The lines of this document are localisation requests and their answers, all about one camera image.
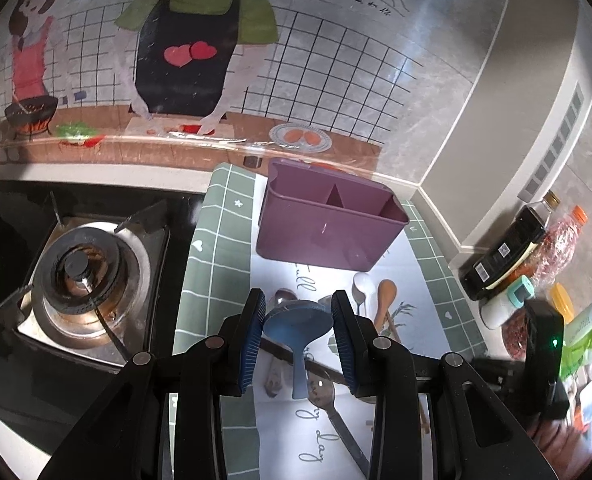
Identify large flat-handled metal spoon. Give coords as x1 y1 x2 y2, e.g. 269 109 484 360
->
305 371 371 478

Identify wooden spoon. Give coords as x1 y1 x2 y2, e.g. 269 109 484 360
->
372 279 398 333

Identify white plastic spoon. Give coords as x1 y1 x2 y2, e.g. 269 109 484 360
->
352 272 377 317

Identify jar of red chilli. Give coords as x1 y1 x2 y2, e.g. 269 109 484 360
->
500 305 528 362

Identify dark soy sauce bottle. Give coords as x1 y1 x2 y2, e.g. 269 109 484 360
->
461 192 562 302

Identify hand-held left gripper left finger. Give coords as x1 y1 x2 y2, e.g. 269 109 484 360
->
38 287 267 480

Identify green packet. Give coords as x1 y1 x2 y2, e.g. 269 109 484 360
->
558 300 592 382

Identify white bottle with teal cap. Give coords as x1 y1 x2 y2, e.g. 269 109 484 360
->
478 276 537 332

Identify wall vent grille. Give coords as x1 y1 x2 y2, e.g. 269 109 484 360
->
518 82 588 202

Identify orange-capped plastic bottle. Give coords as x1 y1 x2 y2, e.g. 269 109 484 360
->
513 205 589 292

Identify purple utensil holder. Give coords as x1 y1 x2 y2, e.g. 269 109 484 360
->
255 156 411 267

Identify black chopstick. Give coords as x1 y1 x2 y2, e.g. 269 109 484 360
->
260 336 351 380

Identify blue plastic ladle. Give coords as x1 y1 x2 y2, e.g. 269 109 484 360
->
262 299 335 401

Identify yellow-lidded container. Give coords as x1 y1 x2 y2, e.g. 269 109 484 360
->
548 282 577 325

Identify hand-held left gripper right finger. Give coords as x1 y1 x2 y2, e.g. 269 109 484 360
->
330 290 559 480

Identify green checkered table mat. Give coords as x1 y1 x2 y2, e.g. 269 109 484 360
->
172 161 489 480

